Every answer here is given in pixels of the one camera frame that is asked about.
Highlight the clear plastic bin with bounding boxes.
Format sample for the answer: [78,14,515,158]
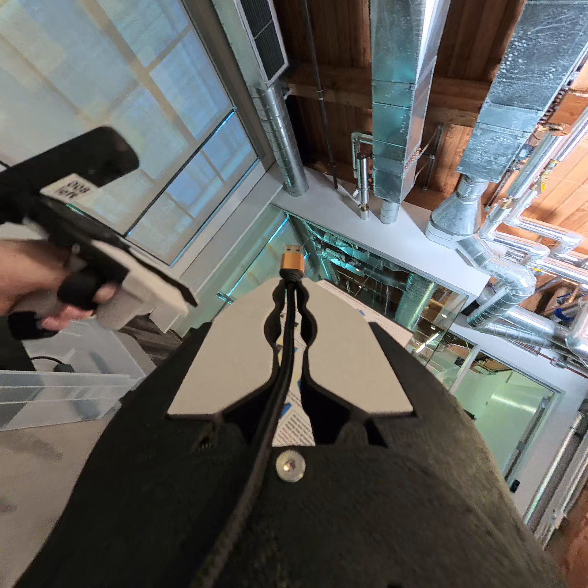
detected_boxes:
[0,317,145,432]

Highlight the large window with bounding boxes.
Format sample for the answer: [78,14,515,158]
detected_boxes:
[0,0,260,267]

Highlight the round metal duct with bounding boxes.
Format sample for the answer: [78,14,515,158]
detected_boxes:
[255,83,309,197]

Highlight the ceiling vent grille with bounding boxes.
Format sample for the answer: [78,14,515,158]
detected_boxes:
[236,0,289,85]

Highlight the black usb cable orange plug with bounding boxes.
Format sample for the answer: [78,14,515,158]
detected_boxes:
[193,245,306,588]

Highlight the insulated silver pipes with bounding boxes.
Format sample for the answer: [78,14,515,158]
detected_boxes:
[427,119,588,361]

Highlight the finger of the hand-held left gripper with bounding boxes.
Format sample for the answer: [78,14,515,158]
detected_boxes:
[89,239,200,319]

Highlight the black braided cable dark plug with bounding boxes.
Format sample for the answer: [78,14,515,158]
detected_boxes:
[33,355,75,375]

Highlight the rectangular metal air duct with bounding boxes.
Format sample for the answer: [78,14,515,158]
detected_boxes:
[370,0,437,203]
[457,0,588,184]

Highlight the person's left hand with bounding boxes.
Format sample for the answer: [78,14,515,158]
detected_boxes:
[0,239,120,332]

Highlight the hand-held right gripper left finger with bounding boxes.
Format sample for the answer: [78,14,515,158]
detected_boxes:
[165,277,285,427]

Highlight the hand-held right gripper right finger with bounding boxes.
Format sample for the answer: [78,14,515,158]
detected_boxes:
[296,277,417,421]

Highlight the printed instruction sheet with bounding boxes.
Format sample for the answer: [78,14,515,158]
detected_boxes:
[272,279,414,447]

